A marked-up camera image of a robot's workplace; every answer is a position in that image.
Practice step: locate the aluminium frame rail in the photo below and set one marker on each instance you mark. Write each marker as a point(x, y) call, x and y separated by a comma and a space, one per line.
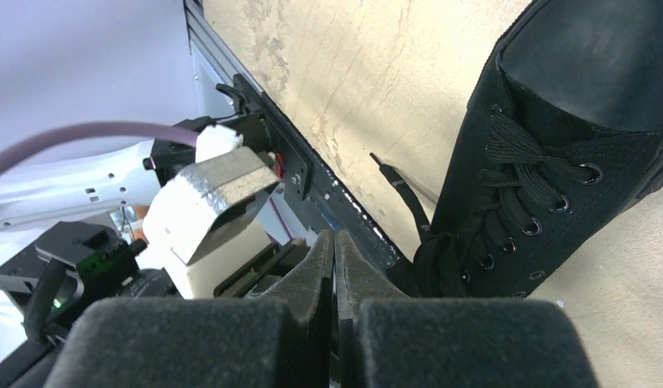
point(213, 62)

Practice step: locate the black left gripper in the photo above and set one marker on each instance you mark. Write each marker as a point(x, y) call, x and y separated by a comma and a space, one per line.
point(94, 318)

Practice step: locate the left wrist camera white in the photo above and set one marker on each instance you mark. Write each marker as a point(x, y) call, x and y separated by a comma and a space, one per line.
point(202, 224)

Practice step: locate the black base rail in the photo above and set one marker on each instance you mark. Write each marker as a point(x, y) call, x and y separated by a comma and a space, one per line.
point(316, 194)

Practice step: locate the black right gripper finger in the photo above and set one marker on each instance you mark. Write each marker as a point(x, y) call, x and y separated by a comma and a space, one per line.
point(387, 339)

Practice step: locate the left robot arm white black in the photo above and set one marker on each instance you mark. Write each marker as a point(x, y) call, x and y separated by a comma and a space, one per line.
point(103, 173)

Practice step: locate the black shoe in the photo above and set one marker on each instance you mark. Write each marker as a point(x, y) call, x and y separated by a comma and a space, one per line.
point(562, 133)

